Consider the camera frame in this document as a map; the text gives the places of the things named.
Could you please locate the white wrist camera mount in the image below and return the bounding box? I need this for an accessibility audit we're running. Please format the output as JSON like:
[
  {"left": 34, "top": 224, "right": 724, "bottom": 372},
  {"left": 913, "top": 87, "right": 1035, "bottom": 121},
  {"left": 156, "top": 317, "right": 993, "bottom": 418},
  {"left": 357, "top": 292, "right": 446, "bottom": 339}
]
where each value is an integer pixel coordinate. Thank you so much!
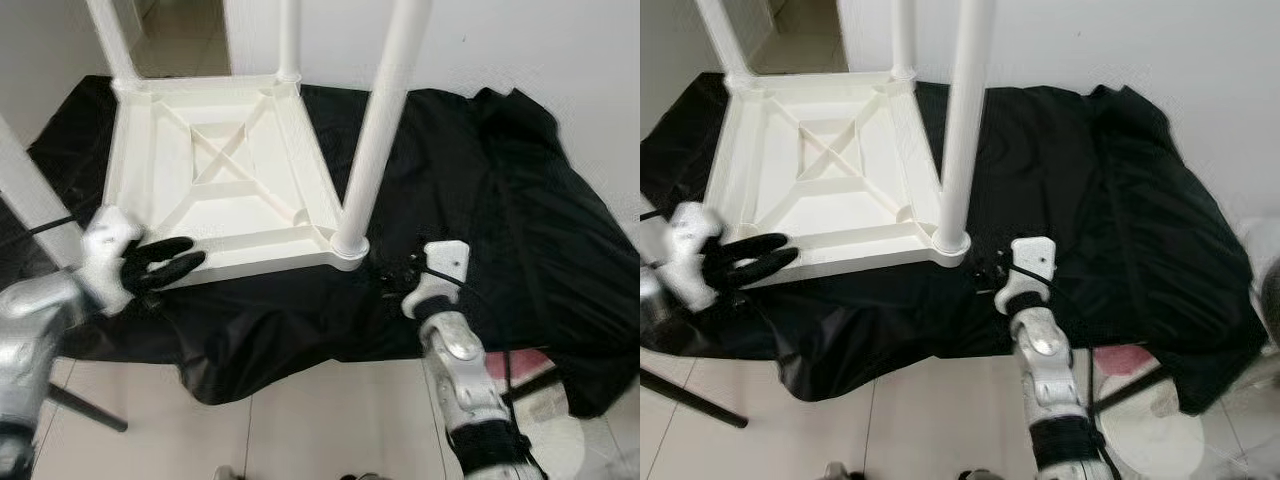
[
  {"left": 662, "top": 202, "right": 726, "bottom": 311},
  {"left": 403, "top": 240, "right": 471, "bottom": 321},
  {"left": 995, "top": 237, "right": 1058, "bottom": 316},
  {"left": 78, "top": 208, "right": 143, "bottom": 316}
]

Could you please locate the white plastic table leg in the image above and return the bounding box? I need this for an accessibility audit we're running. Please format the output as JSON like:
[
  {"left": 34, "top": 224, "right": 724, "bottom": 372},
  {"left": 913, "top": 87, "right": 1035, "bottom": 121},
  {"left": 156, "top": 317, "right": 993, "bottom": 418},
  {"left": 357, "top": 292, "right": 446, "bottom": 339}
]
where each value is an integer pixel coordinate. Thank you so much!
[
  {"left": 330, "top": 0, "right": 433, "bottom": 261},
  {"left": 276, "top": 0, "right": 304, "bottom": 86},
  {"left": 88, "top": 0, "right": 143, "bottom": 93},
  {"left": 890, "top": 0, "right": 917, "bottom": 81},
  {"left": 695, "top": 0, "right": 751, "bottom": 89},
  {"left": 0, "top": 115, "right": 86, "bottom": 271},
  {"left": 930, "top": 0, "right": 996, "bottom": 253}
]

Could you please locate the white plastic table top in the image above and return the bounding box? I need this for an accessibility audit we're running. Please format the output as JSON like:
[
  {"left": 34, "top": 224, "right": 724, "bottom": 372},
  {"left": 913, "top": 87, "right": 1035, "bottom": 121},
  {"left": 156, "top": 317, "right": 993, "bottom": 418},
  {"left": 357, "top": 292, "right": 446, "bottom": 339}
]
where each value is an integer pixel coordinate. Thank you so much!
[
  {"left": 103, "top": 78, "right": 369, "bottom": 291},
  {"left": 700, "top": 75, "right": 971, "bottom": 286}
]

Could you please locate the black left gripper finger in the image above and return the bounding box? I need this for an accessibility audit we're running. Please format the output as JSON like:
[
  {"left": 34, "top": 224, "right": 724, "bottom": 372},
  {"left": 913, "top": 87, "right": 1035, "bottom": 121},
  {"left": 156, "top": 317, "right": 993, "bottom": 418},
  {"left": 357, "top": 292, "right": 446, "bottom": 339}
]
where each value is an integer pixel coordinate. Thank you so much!
[
  {"left": 715, "top": 233, "right": 789, "bottom": 263},
  {"left": 725, "top": 248, "right": 801, "bottom": 289},
  {"left": 130, "top": 237, "right": 196, "bottom": 263},
  {"left": 140, "top": 252, "right": 208, "bottom": 291}
]

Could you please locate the pink cushioned seat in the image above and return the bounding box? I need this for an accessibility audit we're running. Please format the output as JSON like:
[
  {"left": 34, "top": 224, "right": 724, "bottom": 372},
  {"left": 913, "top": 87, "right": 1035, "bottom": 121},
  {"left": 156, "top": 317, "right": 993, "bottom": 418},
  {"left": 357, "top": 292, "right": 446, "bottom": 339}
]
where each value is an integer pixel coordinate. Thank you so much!
[
  {"left": 485, "top": 348, "right": 551, "bottom": 381},
  {"left": 1090, "top": 345, "right": 1151, "bottom": 376}
]

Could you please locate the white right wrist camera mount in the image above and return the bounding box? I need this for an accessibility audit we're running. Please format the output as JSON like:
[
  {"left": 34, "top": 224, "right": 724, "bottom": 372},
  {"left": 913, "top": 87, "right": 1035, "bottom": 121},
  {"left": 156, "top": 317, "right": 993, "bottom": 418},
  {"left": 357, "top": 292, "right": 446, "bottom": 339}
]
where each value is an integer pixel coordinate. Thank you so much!
[
  {"left": 995, "top": 237, "right": 1058, "bottom": 316},
  {"left": 403, "top": 240, "right": 471, "bottom": 321}
]

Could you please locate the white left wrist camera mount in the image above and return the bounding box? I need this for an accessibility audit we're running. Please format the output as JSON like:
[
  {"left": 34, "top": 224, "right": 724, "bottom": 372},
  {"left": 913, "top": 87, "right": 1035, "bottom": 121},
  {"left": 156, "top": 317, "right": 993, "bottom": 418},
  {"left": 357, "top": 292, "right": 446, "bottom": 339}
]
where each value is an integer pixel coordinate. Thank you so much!
[
  {"left": 78, "top": 208, "right": 143, "bottom": 316},
  {"left": 662, "top": 202, "right": 726, "bottom": 311}
]

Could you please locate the black cloth cover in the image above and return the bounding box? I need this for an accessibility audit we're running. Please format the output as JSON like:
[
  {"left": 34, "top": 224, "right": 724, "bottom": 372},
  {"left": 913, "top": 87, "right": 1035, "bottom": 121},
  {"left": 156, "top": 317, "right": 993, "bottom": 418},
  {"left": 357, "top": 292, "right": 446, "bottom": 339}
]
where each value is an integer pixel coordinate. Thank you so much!
[
  {"left": 640, "top": 72, "right": 1266, "bottom": 416},
  {"left": 0, "top": 75, "right": 626, "bottom": 421}
]

